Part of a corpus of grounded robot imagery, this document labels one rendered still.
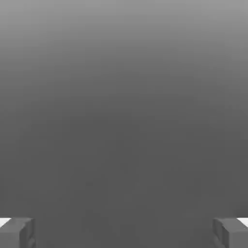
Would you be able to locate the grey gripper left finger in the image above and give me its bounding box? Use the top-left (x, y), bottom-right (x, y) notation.
top-left (0, 217), bottom-right (37, 248)

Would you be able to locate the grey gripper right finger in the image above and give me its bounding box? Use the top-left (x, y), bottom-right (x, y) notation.
top-left (212, 217), bottom-right (248, 248)

